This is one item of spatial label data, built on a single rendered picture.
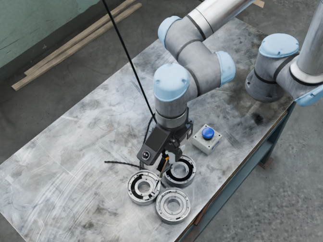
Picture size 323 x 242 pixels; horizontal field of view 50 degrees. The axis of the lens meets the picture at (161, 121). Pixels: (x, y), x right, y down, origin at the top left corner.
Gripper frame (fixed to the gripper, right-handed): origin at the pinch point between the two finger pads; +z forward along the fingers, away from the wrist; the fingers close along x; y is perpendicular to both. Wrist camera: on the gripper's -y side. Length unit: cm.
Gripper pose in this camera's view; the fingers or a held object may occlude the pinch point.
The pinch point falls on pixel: (166, 160)
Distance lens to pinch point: 101.3
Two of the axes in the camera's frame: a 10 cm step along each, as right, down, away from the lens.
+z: 0.3, 5.5, 8.3
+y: 6.3, -6.6, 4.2
